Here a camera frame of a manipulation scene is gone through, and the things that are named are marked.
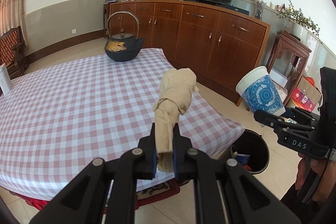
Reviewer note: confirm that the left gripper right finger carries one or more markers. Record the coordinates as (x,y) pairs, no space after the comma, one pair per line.
(224,192)

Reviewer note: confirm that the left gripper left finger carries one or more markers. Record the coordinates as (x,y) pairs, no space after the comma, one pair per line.
(102,182)

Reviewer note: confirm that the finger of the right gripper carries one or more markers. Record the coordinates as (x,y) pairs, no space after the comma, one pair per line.
(281,124)
(300,115)

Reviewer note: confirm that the blue patterned paper cup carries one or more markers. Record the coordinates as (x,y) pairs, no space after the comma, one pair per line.
(258,91)

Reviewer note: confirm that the beige cloth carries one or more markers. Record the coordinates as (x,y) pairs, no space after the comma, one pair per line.
(175,94)

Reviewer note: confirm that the orange plastic bag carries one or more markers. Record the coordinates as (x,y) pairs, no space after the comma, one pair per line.
(248,168)

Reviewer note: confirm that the blue ceramic bowl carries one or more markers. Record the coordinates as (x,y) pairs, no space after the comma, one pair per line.
(242,158)

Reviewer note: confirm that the cardboard box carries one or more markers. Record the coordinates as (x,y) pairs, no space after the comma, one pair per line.
(306,95)

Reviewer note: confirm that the white storage box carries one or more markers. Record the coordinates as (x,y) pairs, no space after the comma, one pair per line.
(278,78)

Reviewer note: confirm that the black plastic bucket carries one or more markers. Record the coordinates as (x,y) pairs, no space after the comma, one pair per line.
(251,143)

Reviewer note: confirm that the carved wooden side stand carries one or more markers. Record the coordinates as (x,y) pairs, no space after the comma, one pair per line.
(282,52)

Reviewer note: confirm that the green trailing potted plant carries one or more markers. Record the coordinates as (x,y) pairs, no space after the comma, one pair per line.
(300,24)

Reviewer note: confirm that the pink checkered tablecloth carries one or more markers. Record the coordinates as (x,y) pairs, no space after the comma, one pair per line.
(56,120)

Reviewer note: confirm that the wooden sideboard cabinet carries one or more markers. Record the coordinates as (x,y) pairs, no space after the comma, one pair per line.
(218,44)

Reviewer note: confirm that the glass vase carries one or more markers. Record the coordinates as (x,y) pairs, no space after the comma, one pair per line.
(260,5)

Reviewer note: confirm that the black set-top box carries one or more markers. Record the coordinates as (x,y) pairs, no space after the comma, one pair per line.
(237,9)

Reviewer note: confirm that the white cylindrical canister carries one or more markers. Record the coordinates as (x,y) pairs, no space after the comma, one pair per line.
(5,81)

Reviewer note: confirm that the black cast iron teapot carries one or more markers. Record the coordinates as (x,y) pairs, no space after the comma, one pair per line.
(123,47)

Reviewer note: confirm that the wooden bench sofa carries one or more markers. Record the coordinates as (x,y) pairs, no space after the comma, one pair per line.
(13,52)

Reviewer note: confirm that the pink curtain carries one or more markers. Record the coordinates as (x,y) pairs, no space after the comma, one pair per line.
(12,16)

